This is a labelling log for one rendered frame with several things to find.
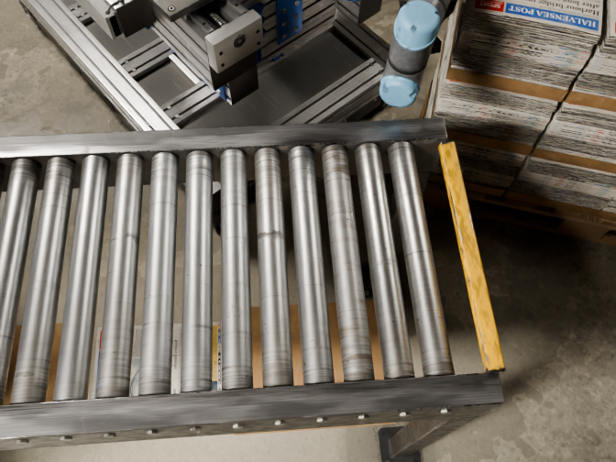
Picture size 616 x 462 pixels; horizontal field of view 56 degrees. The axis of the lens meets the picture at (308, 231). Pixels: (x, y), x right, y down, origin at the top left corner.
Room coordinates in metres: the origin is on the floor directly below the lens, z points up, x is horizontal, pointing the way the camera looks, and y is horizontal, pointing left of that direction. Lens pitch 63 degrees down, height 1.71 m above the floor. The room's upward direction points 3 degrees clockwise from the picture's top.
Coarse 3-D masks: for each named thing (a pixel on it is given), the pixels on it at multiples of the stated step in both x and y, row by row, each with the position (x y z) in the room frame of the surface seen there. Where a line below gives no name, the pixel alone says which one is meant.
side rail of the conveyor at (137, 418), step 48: (336, 384) 0.19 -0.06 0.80; (384, 384) 0.20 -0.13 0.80; (432, 384) 0.20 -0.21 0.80; (480, 384) 0.21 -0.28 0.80; (0, 432) 0.10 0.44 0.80; (48, 432) 0.10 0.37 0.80; (96, 432) 0.10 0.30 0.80; (144, 432) 0.11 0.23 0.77; (192, 432) 0.12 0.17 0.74; (240, 432) 0.13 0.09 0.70
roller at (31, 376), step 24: (48, 168) 0.56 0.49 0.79; (72, 168) 0.57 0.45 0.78; (48, 192) 0.51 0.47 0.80; (48, 216) 0.46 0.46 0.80; (48, 240) 0.41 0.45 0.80; (48, 264) 0.37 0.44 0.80; (48, 288) 0.33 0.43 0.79; (24, 312) 0.29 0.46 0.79; (48, 312) 0.29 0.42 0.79; (24, 336) 0.24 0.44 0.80; (48, 336) 0.25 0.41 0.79; (24, 360) 0.20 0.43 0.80; (48, 360) 0.21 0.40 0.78; (24, 384) 0.17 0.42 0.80
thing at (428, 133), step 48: (0, 144) 0.60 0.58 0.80; (48, 144) 0.61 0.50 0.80; (96, 144) 0.62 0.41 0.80; (144, 144) 0.62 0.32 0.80; (192, 144) 0.63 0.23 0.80; (240, 144) 0.63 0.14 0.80; (288, 144) 0.64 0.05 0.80; (336, 144) 0.65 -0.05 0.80; (384, 144) 0.66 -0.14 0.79; (432, 144) 0.67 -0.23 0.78
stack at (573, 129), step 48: (480, 0) 1.02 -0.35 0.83; (528, 0) 1.03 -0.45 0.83; (576, 0) 1.04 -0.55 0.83; (480, 48) 0.99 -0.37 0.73; (528, 48) 0.97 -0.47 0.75; (576, 48) 0.95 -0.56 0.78; (432, 96) 1.18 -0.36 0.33; (480, 96) 0.98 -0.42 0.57; (528, 96) 0.96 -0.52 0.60; (528, 144) 0.95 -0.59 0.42; (576, 144) 0.93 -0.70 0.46; (432, 192) 0.98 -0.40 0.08; (480, 192) 0.96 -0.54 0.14; (528, 192) 0.93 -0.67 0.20; (576, 192) 0.91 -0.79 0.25
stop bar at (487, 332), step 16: (448, 144) 0.65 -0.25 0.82; (448, 160) 0.61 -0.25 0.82; (448, 176) 0.57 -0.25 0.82; (448, 192) 0.55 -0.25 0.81; (464, 192) 0.54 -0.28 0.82; (464, 208) 0.51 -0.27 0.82; (464, 224) 0.48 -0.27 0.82; (464, 240) 0.45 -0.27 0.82; (464, 256) 0.42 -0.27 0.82; (464, 272) 0.39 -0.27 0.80; (480, 272) 0.39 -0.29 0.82; (480, 288) 0.36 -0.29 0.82; (480, 304) 0.33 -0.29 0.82; (480, 320) 0.30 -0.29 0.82; (480, 336) 0.28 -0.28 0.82; (496, 336) 0.28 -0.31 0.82; (480, 352) 0.26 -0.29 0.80; (496, 352) 0.25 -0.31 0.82; (496, 368) 0.23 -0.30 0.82
